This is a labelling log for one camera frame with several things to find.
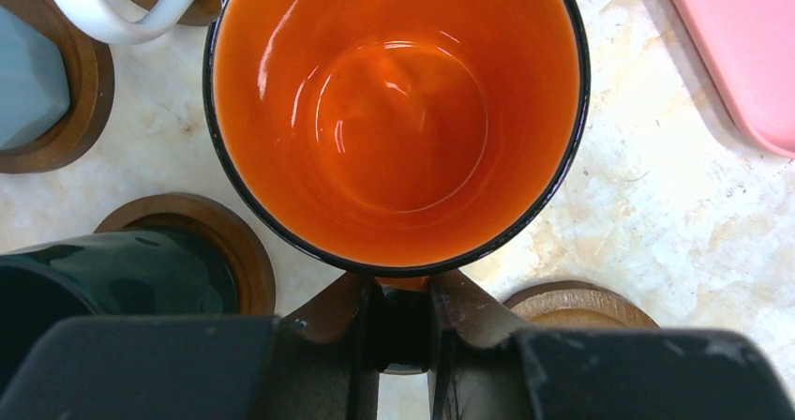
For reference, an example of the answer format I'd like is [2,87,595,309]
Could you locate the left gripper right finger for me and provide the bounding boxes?
[429,271,794,419]

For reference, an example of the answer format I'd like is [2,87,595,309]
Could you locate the dark green mug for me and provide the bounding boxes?
[1,227,240,387]

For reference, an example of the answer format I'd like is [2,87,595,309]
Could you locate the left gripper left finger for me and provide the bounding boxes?
[1,274,379,419]

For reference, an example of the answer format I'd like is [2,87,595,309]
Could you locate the light blue mug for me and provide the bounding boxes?
[1,8,70,150]

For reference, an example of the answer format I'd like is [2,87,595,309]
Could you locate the white mug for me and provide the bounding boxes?
[53,0,194,45]

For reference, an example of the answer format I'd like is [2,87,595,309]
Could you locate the pink plastic tray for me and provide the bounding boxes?
[672,0,794,158]

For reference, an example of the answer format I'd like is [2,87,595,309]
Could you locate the orange mug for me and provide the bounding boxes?
[202,0,591,289]

